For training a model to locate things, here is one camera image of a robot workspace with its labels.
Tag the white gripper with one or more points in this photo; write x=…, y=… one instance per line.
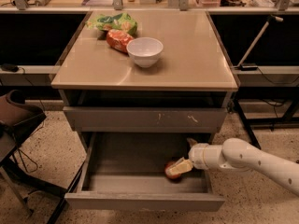
x=196, y=156

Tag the red apple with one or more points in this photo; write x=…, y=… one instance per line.
x=170, y=174

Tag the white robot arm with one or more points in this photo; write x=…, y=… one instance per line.
x=237, y=155

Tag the grey drawer cabinet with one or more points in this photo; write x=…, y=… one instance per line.
x=173, y=78

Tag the open grey middle drawer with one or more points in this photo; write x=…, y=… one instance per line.
x=125, y=171

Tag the closed grey upper drawer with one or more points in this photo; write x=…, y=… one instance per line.
x=145, y=120

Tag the white stick with base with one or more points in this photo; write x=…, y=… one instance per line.
x=243, y=65

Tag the white bowl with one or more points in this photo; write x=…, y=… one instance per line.
x=145, y=51

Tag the orange snack bag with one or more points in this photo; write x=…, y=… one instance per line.
x=118, y=39

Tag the green chip bag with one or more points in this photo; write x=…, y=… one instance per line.
x=123, y=22

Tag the brown office chair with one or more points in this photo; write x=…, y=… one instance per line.
x=18, y=121

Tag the black power adapter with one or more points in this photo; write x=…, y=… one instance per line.
x=9, y=67

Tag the black table leg frame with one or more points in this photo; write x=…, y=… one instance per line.
x=288, y=120

